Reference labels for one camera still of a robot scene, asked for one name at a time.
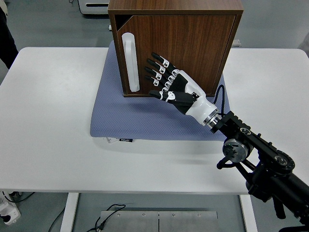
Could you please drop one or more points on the person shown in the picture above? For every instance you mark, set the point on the person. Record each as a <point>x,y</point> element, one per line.
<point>6,38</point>

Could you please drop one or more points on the small white bracket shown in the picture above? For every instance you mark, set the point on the small white bracket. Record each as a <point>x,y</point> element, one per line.
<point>109,27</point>
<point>237,43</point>

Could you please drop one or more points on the white table leg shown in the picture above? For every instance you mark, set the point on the white table leg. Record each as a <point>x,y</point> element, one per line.
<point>69,212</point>
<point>247,217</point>

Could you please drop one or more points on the blue-grey textured mat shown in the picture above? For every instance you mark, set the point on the blue-grey textured mat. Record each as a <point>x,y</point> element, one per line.
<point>144,120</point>

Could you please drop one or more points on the black mat label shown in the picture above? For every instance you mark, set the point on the black mat label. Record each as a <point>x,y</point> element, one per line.
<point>126,140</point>

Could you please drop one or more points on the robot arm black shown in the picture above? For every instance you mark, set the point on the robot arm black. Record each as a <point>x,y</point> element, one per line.
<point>265,149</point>

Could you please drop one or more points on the white power strip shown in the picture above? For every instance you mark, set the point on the white power strip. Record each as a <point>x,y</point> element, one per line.
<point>9,213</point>

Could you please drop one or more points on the brown wooden cabinet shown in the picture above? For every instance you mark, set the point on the brown wooden cabinet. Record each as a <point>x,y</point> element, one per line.
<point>169,4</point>

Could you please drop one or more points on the brown wooden cabinet door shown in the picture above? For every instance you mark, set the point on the brown wooden cabinet door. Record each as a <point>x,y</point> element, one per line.
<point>193,48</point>

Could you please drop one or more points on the white mat tag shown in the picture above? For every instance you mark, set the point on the white mat tag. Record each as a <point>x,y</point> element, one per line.
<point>111,140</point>

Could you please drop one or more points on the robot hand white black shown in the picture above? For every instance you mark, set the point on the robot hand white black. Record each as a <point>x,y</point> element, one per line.
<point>195,104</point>

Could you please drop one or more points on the grey metal plate with screws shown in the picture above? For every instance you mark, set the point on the grey metal plate with screws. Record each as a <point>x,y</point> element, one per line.
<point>135,221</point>

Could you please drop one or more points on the white appliance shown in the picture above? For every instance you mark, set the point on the white appliance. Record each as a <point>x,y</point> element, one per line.
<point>94,8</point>

